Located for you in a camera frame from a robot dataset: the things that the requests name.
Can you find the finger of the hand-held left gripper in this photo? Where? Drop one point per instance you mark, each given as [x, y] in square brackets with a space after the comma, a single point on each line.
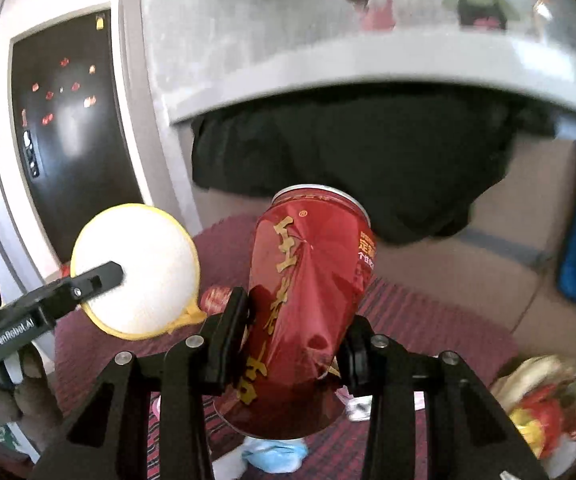
[93, 280]

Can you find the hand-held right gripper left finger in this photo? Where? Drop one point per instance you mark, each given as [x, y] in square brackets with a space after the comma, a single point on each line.
[228, 340]

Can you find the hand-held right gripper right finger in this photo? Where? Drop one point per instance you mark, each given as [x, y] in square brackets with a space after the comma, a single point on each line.
[357, 360]

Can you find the white round yellow-rimmed lid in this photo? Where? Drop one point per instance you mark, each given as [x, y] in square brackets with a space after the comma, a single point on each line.
[138, 270]

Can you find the red drink can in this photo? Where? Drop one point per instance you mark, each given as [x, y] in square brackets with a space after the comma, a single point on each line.
[308, 285]

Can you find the bin with yellow bag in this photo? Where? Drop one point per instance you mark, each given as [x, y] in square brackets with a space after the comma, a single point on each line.
[512, 380]

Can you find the person's left hand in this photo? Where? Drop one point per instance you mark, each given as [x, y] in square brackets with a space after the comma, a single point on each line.
[33, 400]

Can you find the red gold snack wrapper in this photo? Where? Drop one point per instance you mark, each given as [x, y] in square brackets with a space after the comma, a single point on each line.
[215, 297]

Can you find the red plaid cloth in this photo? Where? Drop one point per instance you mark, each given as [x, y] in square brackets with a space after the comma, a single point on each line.
[417, 330]

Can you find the black door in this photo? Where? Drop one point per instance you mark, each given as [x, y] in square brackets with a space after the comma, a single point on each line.
[78, 160]

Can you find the blue face mask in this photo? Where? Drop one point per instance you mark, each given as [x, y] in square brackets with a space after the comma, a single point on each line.
[273, 457]

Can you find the red plastic bag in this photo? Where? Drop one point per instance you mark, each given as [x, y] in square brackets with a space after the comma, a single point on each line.
[542, 415]

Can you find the black cloth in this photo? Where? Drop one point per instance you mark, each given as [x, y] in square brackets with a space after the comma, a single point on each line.
[367, 160]

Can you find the grey stone counter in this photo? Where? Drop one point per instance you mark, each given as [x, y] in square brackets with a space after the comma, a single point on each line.
[318, 80]

